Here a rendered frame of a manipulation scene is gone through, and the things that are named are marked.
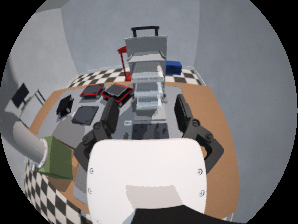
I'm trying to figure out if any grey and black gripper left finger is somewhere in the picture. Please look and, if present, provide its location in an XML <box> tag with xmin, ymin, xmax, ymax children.
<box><xmin>73</xmin><ymin>97</ymin><xmax>120</xmax><ymax>172</ymax></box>

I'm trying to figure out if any white microplate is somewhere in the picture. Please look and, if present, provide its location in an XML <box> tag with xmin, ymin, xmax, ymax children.
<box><xmin>134</xmin><ymin>82</ymin><xmax>163</xmax><ymax>99</ymax></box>
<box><xmin>137</xmin><ymin>97</ymin><xmax>162</xmax><ymax>110</ymax></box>

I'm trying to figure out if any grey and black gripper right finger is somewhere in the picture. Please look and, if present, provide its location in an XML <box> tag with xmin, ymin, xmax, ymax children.
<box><xmin>174</xmin><ymin>94</ymin><xmax>224</xmax><ymax>175</ymax></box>

